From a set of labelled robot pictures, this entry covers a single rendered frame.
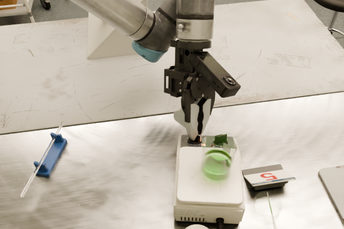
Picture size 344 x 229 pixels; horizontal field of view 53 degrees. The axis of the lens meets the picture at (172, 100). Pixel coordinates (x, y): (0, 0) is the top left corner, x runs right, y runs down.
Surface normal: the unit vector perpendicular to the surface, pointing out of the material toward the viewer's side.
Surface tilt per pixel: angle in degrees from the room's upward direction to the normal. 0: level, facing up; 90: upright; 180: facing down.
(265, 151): 0
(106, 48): 90
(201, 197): 0
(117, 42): 90
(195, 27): 60
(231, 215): 90
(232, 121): 0
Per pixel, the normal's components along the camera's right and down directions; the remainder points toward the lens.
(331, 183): -0.01, -0.69
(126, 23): 0.26, 0.74
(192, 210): -0.06, 0.73
